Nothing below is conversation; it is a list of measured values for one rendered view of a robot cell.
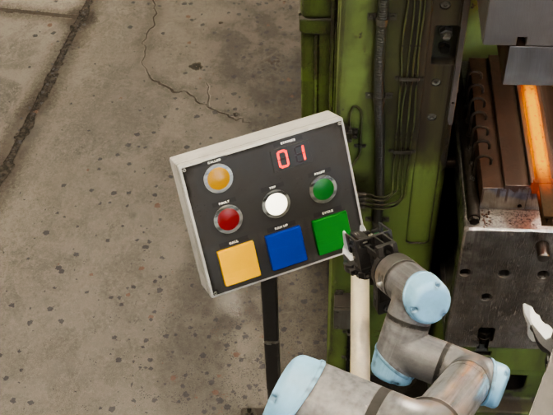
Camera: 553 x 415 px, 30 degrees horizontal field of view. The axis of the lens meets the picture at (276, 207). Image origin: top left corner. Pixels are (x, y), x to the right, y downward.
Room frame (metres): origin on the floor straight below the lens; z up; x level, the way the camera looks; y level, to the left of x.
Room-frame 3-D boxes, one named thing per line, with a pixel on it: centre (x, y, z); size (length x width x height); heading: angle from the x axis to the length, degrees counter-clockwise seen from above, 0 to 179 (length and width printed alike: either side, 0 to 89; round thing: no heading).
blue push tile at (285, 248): (1.30, -0.02, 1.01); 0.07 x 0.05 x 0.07; 110
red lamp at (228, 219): (1.30, 0.09, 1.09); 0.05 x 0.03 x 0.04; 86
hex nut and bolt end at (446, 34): (1.62, -0.35, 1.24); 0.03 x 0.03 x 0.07; 86
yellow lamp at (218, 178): (1.34, 0.11, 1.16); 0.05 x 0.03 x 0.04; 86
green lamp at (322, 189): (1.37, -0.09, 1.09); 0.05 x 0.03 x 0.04; 86
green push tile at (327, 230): (1.33, -0.11, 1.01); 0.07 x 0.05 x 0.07; 110
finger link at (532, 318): (1.10, -0.48, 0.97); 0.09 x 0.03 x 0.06; 31
